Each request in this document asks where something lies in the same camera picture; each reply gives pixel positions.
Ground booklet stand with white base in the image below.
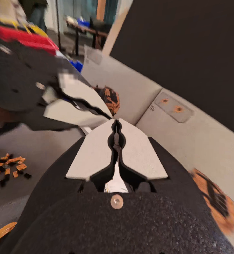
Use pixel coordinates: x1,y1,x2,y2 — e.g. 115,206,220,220
80,126,129,193

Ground orange lego car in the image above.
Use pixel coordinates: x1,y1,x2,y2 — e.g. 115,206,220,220
0,222,17,246

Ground wooden-edged desk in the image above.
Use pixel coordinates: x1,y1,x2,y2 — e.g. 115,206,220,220
66,19,109,56

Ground black flat panel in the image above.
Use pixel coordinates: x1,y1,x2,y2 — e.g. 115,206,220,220
102,0,234,139

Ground instruction booklet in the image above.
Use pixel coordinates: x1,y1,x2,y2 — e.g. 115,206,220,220
80,45,234,237

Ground red plastic bin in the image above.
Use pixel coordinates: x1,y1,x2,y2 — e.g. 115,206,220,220
0,24,59,56

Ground person's left hand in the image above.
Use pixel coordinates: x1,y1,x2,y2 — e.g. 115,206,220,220
0,104,20,124

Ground scattered loose lego bricks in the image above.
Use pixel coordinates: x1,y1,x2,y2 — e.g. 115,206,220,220
0,153,32,187

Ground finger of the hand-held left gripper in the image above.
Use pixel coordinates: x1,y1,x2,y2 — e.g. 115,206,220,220
43,99,110,130
57,78,114,120

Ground small blue plastic bin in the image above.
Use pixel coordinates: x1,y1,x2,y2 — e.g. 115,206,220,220
77,17,90,27
69,60,84,73

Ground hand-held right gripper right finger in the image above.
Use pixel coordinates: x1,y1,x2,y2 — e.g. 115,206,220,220
117,118,168,180

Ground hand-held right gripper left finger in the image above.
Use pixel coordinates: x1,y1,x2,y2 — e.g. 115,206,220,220
65,119,118,181

